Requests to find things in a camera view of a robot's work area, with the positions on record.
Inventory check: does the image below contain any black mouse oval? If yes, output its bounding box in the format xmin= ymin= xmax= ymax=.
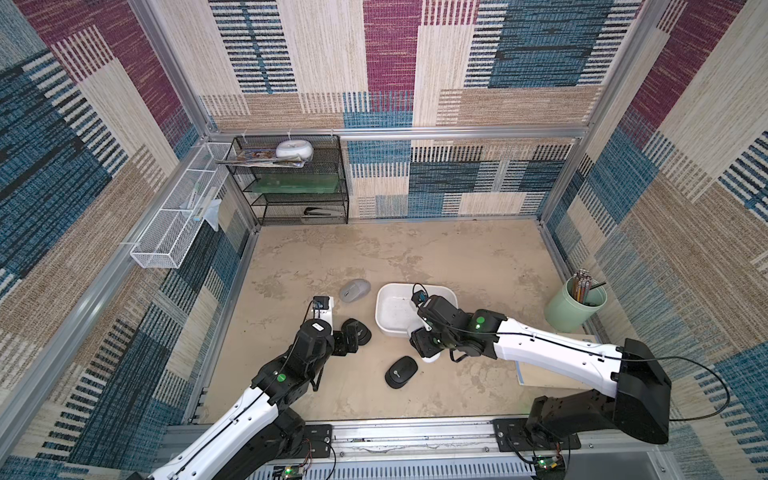
xmin=384 ymin=356 xmax=419 ymax=389

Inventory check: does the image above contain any paper cone in basket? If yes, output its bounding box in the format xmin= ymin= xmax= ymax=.
xmin=191 ymin=191 xmax=222 ymax=231

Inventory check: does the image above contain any white round device on shelf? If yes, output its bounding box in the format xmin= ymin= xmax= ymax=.
xmin=275 ymin=139 xmax=314 ymax=161

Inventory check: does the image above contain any white plastic storage box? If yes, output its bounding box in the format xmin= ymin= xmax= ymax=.
xmin=375 ymin=283 xmax=459 ymax=339

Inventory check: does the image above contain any white vertical mouse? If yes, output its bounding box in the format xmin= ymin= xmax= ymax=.
xmin=421 ymin=352 xmax=441 ymax=363

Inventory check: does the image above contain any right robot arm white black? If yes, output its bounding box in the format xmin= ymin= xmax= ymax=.
xmin=409 ymin=290 xmax=672 ymax=445

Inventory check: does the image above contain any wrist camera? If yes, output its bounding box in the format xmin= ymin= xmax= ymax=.
xmin=411 ymin=284 xmax=429 ymax=308
xmin=310 ymin=295 xmax=334 ymax=326

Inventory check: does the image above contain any green pencil cup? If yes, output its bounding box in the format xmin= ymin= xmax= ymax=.
xmin=544 ymin=278 xmax=608 ymax=333

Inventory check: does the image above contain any green circuit board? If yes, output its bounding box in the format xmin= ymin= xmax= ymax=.
xmin=272 ymin=465 xmax=306 ymax=480

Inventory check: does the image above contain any white wire wall basket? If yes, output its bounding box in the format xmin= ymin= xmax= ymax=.
xmin=130 ymin=142 xmax=230 ymax=269

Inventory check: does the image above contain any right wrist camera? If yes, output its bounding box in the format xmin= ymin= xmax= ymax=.
xmin=411 ymin=284 xmax=429 ymax=308

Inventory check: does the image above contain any pencils bundle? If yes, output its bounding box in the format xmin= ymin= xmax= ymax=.
xmin=569 ymin=269 xmax=606 ymax=305

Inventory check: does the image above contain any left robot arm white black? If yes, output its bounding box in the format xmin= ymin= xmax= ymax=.
xmin=147 ymin=318 xmax=372 ymax=479

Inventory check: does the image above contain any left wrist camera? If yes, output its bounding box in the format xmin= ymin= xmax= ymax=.
xmin=310 ymin=295 xmax=334 ymax=326

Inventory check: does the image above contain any magazine on shelf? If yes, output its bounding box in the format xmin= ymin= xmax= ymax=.
xmin=217 ymin=149 xmax=306 ymax=168

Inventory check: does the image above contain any black wire shelf rack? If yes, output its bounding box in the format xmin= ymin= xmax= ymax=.
xmin=218 ymin=134 xmax=349 ymax=227

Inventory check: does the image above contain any green sheet on shelf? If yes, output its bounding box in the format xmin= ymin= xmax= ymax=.
xmin=245 ymin=174 xmax=340 ymax=194

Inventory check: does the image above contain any black stapler on shelf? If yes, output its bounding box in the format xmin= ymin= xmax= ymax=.
xmin=303 ymin=207 xmax=345 ymax=218

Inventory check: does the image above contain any grey computer mouse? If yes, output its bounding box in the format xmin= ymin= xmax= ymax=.
xmin=339 ymin=278 xmax=371 ymax=303

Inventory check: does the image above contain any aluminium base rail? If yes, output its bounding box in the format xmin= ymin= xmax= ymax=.
xmin=149 ymin=413 xmax=661 ymax=480

